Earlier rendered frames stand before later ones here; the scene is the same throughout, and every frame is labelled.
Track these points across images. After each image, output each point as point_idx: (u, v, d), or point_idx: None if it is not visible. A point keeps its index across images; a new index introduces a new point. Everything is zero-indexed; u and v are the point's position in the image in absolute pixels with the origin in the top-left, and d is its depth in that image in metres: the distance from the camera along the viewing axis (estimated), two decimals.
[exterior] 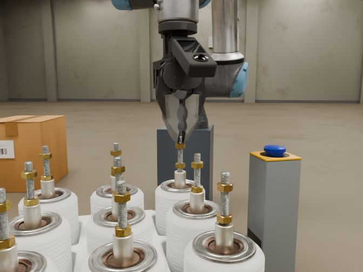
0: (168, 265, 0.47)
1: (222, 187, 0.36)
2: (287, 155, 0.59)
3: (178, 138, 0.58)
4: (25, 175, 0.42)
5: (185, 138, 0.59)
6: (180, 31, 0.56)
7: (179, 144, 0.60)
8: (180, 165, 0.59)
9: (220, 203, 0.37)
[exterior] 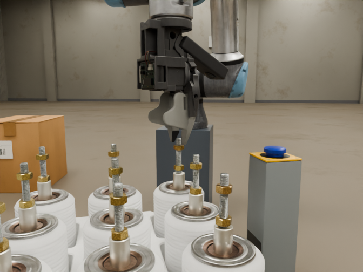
0: (166, 269, 0.46)
1: (221, 189, 0.35)
2: (287, 155, 0.58)
3: (186, 140, 0.57)
4: (20, 176, 0.41)
5: (175, 137, 0.60)
6: (181, 31, 0.55)
7: (175, 146, 0.59)
8: (181, 167, 0.58)
9: (219, 205, 0.36)
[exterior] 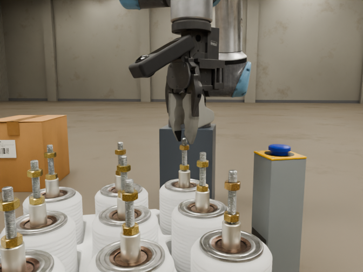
0: None
1: (230, 185, 0.36)
2: (291, 154, 0.58)
3: (176, 137, 0.60)
4: (31, 173, 0.42)
5: (187, 140, 0.57)
6: (181, 31, 0.56)
7: (182, 146, 0.60)
8: (185, 167, 0.59)
9: (227, 202, 0.37)
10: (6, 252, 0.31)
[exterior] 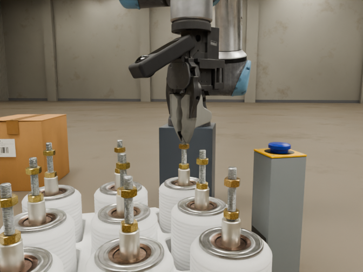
0: (173, 263, 0.46)
1: (229, 182, 0.35)
2: (291, 151, 0.58)
3: (180, 138, 0.59)
4: (29, 170, 0.41)
5: (183, 138, 0.58)
6: (181, 31, 0.56)
7: (188, 146, 0.59)
8: (180, 164, 0.60)
9: (227, 198, 0.37)
10: (4, 249, 0.31)
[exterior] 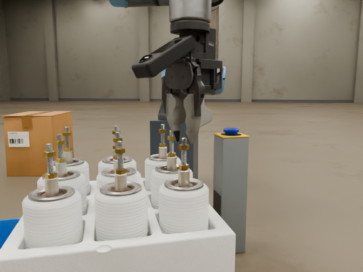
0: (152, 205, 0.69)
1: (188, 145, 0.59)
2: (240, 134, 0.81)
3: (175, 137, 0.60)
4: (57, 142, 0.64)
5: (188, 140, 0.57)
6: (181, 31, 0.56)
7: (162, 130, 0.83)
8: (161, 145, 0.82)
9: (184, 158, 0.59)
10: (48, 181, 0.53)
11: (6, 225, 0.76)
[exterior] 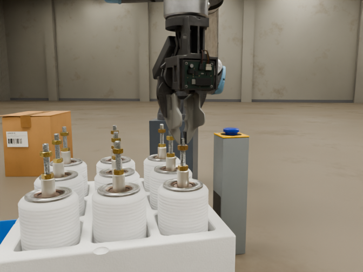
0: (150, 206, 0.68)
1: (181, 145, 0.59)
2: (240, 134, 0.80)
3: None
4: (54, 142, 0.63)
5: (177, 138, 0.58)
6: None
7: (161, 130, 0.82)
8: (160, 145, 0.81)
9: (185, 158, 0.59)
10: (45, 182, 0.52)
11: (2, 226, 0.75)
